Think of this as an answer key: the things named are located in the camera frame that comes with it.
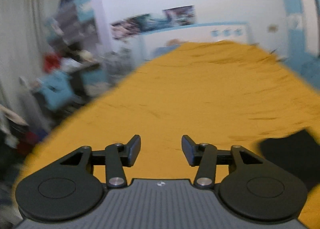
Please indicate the mustard yellow quilt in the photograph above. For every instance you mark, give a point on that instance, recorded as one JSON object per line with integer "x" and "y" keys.
{"x": 221, "y": 93}

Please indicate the anime wall poster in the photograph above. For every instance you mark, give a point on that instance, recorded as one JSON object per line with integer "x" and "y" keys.
{"x": 135, "y": 25}

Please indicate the grey metal rack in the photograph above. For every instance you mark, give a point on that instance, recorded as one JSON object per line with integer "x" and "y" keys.
{"x": 118, "y": 65}

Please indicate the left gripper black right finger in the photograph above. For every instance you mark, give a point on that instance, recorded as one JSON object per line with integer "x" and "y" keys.
{"x": 246, "y": 184}

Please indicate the black pants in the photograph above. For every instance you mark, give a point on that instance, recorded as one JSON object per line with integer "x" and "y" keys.
{"x": 297, "y": 153}

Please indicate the blue white wardrobe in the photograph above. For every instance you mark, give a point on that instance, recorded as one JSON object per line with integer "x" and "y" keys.
{"x": 302, "y": 19}

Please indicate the white curtain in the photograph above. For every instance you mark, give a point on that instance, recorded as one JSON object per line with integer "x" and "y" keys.
{"x": 22, "y": 47}

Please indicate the cluttered desk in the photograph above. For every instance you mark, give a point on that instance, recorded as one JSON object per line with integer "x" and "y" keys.
{"x": 87, "y": 80}

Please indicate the beige wall switch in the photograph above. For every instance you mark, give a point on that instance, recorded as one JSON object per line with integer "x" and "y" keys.
{"x": 272, "y": 28}

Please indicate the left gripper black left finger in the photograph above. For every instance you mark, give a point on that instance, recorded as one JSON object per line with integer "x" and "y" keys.
{"x": 76, "y": 183}

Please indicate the blue pillow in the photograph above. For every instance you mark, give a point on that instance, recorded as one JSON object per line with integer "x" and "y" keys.
{"x": 163, "y": 50}

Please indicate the white wall shelf unit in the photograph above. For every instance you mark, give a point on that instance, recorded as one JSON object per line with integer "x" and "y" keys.
{"x": 82, "y": 22}

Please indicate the white blue apple headboard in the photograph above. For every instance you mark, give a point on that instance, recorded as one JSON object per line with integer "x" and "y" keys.
{"x": 210, "y": 32}

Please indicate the red bag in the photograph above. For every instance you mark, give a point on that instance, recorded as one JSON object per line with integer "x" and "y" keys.
{"x": 51, "y": 61}

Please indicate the blue smiley chair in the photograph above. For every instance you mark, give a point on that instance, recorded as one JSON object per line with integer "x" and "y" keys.
{"x": 56, "y": 89}

